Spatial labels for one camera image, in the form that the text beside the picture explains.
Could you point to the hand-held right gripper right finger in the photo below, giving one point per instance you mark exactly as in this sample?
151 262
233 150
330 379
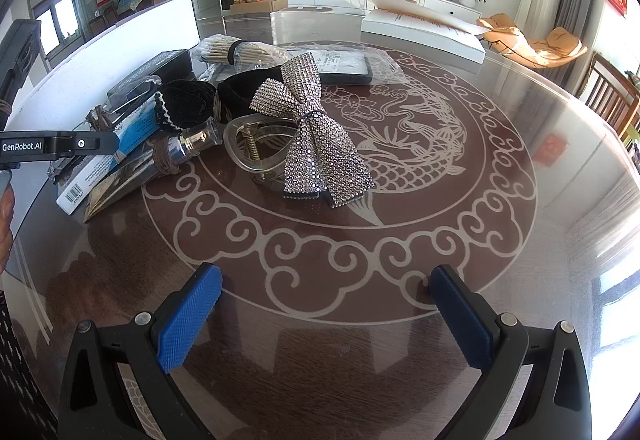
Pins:
462 320

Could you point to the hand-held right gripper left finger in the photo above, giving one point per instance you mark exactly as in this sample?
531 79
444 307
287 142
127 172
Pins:
190 315

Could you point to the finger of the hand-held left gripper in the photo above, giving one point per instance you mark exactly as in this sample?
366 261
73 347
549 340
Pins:
65 144

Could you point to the blue and white packet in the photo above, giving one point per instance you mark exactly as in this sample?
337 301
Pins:
95 180

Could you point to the small glass bottle with twine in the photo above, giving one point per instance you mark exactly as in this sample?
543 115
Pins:
195 143

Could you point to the clear hair claw clip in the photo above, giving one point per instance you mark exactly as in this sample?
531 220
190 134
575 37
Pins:
234 145

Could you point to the rhinestone bow hair clip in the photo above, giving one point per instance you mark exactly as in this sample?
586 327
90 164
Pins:
320 155

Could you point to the person's left hand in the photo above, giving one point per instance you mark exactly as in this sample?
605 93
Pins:
5 220

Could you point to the clear plastic package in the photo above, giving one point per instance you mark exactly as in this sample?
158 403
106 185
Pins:
132 93

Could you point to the black lace-trimmed velvet scrunchie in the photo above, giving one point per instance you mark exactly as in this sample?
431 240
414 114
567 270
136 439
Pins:
182 103

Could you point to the black box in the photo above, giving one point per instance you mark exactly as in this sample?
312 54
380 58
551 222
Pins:
160 63

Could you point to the person's dark patterned clothing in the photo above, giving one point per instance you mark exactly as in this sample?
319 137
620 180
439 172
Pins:
20 370

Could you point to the black velvet pouch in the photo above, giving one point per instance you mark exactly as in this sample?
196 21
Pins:
240 95

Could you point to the bagged wooden swab bundle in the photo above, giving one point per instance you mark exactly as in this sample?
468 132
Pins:
250 51

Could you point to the cardboard box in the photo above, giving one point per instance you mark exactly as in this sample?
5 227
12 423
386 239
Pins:
260 6

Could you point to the wooden chair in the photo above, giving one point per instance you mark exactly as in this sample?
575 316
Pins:
607 90

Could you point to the white round floor cushion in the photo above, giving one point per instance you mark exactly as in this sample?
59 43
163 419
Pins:
305 9

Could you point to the bagged black flat case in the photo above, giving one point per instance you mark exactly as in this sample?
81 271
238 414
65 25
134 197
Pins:
345 68

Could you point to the orange lounge chair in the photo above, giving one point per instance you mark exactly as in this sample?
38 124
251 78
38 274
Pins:
550 48

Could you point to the flat white printed box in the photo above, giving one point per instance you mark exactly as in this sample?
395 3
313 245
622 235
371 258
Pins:
425 33

